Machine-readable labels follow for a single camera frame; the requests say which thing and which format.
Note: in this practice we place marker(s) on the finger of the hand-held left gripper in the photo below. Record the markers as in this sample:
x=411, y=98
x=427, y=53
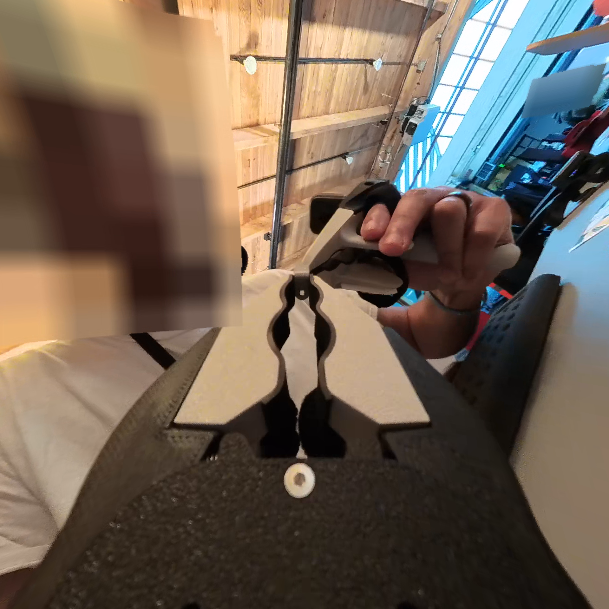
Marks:
x=333, y=233
x=366, y=279

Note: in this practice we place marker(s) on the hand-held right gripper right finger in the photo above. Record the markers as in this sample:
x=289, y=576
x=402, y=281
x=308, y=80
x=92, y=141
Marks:
x=376, y=380

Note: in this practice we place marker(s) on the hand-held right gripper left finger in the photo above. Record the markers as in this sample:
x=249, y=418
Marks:
x=228, y=380

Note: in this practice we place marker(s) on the small grey brick connector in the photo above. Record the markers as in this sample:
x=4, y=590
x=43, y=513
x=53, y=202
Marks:
x=302, y=288

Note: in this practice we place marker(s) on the person's left hand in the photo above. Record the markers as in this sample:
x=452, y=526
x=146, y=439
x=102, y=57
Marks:
x=452, y=238

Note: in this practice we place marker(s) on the grey ceiling pipe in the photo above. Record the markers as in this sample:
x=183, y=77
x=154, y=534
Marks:
x=285, y=142

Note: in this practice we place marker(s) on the grey wristband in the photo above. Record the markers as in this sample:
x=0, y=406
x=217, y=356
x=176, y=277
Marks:
x=456, y=311

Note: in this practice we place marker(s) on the orange traffic cone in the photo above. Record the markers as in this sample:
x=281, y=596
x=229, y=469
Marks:
x=475, y=338

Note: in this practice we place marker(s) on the yellow printed leaflet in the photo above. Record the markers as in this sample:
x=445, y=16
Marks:
x=592, y=233

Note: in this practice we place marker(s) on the black device green lights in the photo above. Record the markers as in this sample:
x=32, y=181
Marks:
x=585, y=171

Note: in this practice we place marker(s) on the red office chair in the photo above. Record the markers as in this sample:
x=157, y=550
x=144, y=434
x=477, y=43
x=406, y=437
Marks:
x=587, y=133

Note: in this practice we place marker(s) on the white ceiling camera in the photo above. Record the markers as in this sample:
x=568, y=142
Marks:
x=421, y=116

